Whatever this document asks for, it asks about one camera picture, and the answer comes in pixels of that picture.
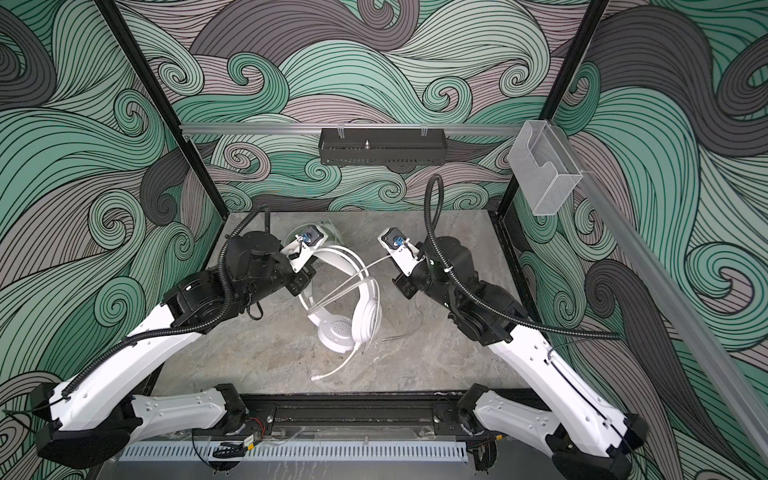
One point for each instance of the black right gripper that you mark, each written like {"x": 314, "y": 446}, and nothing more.
{"x": 411, "y": 283}

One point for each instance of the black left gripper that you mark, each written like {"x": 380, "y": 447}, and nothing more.
{"x": 304, "y": 276}

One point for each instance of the white headphones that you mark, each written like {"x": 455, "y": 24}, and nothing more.
{"x": 347, "y": 315}

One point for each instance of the mint green headphones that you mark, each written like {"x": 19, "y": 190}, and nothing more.
{"x": 325, "y": 229}

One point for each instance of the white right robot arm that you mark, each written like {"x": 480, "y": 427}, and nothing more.
{"x": 582, "y": 433}

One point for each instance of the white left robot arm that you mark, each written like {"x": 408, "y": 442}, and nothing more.
{"x": 97, "y": 413}

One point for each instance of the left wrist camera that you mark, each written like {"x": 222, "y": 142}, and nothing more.
{"x": 301, "y": 251}

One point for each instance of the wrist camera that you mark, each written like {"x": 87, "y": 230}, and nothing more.
{"x": 400, "y": 249}
{"x": 301, "y": 251}

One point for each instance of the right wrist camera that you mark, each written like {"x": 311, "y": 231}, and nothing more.
{"x": 400, "y": 249}

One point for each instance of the black perforated wall tray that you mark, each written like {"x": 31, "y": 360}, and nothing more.
{"x": 369, "y": 147}

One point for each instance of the clear plastic wall bin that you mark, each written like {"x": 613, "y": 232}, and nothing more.
{"x": 544, "y": 163}

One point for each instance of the aluminium wall rail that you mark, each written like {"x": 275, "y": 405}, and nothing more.
{"x": 276, "y": 128}

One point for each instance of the white slotted cable duct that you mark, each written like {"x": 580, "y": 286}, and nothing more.
{"x": 304, "y": 450}

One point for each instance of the black frame post right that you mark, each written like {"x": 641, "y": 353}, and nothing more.
{"x": 572, "y": 61}

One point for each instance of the black frame post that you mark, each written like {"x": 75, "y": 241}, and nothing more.
{"x": 572, "y": 61}
{"x": 130, "y": 47}

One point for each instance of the black frame post left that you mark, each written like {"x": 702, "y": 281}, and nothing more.
{"x": 130, "y": 47}

